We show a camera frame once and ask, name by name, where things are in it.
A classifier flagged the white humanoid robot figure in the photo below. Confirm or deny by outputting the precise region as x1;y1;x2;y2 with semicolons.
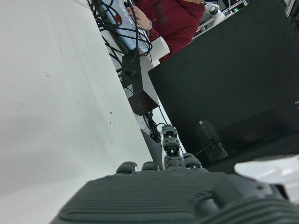
205;2;226;24

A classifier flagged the braided black cable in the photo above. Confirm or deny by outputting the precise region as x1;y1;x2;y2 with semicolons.
126;0;141;79

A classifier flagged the thin black cable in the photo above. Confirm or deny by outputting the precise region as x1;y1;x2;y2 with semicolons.
129;87;170;126

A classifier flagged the black cylindrical device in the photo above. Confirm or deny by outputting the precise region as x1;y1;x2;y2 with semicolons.
195;119;228;163

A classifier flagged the white box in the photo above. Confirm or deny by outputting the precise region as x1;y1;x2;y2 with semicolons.
149;37;170;65

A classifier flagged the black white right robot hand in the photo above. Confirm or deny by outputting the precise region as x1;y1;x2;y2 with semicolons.
50;125;299;224

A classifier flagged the black monitor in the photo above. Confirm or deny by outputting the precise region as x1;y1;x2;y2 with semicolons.
148;0;299;175

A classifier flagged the teach pendant with red button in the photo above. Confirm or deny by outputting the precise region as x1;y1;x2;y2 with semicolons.
97;0;152;56

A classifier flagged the person in red hoodie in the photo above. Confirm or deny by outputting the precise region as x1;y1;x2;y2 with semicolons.
127;0;206;63

